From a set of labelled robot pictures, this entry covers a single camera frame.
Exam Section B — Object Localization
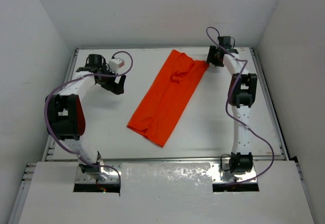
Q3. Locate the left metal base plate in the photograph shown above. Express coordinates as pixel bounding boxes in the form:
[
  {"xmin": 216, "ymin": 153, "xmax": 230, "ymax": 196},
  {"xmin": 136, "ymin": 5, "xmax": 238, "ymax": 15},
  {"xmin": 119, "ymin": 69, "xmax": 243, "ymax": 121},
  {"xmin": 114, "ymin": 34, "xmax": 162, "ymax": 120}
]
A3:
[{"xmin": 75, "ymin": 163, "xmax": 122, "ymax": 184}]

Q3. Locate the orange t shirt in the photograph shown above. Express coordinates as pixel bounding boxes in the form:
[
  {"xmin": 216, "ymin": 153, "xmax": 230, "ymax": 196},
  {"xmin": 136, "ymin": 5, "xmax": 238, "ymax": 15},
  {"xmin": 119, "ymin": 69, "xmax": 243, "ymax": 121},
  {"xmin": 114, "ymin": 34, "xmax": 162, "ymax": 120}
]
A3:
[{"xmin": 127, "ymin": 50, "xmax": 208, "ymax": 147}]

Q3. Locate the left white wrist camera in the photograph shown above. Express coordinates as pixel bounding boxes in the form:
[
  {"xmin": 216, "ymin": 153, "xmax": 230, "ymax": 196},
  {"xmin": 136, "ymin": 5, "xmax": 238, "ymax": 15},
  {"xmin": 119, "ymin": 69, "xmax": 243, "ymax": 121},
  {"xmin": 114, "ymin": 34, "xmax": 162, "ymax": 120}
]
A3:
[{"xmin": 108, "ymin": 58, "xmax": 125, "ymax": 74}]

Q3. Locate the metal base plate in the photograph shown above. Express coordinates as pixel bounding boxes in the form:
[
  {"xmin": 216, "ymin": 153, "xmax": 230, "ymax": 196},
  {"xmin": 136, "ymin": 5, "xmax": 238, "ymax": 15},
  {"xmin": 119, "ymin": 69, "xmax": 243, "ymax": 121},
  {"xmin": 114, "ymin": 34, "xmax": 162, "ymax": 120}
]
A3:
[
  {"xmin": 209, "ymin": 162, "xmax": 258, "ymax": 184},
  {"xmin": 75, "ymin": 163, "xmax": 122, "ymax": 184}
]

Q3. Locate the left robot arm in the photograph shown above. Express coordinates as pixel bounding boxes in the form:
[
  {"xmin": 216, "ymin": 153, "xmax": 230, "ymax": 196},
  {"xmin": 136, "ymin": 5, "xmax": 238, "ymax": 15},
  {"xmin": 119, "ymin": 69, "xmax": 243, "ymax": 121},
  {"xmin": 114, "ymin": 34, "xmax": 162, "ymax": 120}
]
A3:
[{"xmin": 45, "ymin": 54, "xmax": 126, "ymax": 181}]

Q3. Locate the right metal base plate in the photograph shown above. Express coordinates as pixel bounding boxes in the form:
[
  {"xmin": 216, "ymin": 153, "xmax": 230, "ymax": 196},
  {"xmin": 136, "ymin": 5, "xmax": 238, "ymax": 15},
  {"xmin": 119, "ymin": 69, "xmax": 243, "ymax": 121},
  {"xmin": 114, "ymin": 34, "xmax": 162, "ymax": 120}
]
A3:
[{"xmin": 209, "ymin": 162, "xmax": 258, "ymax": 184}]

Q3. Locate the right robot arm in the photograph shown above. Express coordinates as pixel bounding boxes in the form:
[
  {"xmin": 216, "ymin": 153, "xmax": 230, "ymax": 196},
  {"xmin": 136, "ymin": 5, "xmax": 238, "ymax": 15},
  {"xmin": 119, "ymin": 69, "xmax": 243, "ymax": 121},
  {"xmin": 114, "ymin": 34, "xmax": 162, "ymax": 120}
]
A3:
[{"xmin": 206, "ymin": 36, "xmax": 257, "ymax": 175}]

